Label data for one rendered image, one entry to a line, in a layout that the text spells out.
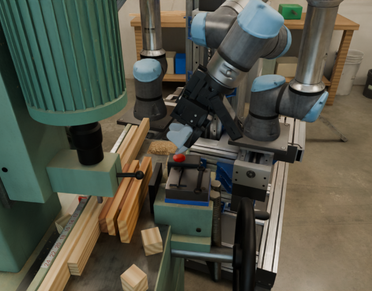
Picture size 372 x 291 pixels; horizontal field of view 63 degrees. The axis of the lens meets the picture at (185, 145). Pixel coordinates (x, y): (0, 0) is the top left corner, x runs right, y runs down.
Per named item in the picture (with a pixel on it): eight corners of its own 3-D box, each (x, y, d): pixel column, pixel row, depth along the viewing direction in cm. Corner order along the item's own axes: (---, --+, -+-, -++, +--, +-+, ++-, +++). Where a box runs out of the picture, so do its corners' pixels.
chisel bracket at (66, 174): (114, 203, 65) (109, 172, 60) (52, 197, 66) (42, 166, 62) (124, 181, 71) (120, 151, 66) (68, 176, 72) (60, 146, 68)
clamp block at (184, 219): (210, 239, 71) (213, 211, 66) (154, 233, 73) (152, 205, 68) (214, 196, 83) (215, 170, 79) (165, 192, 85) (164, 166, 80)
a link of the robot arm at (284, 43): (251, 19, 71) (230, 12, 62) (299, 25, 65) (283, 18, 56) (243, 54, 73) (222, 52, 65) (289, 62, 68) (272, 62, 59)
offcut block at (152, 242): (142, 241, 67) (141, 230, 65) (158, 237, 68) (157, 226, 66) (145, 256, 64) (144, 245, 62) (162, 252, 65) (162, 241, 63)
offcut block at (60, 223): (70, 223, 84) (67, 212, 82) (79, 229, 83) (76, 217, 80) (58, 232, 82) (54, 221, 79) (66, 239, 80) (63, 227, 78)
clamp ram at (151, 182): (180, 216, 72) (180, 187, 68) (150, 213, 73) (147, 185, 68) (186, 191, 80) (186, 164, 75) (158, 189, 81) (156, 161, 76)
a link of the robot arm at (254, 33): (293, 23, 55) (279, 17, 49) (256, 72, 61) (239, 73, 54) (262, -1, 58) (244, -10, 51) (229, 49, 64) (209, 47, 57)
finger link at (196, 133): (184, 137, 70) (203, 109, 65) (190, 141, 70) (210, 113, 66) (181, 148, 66) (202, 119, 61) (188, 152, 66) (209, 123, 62)
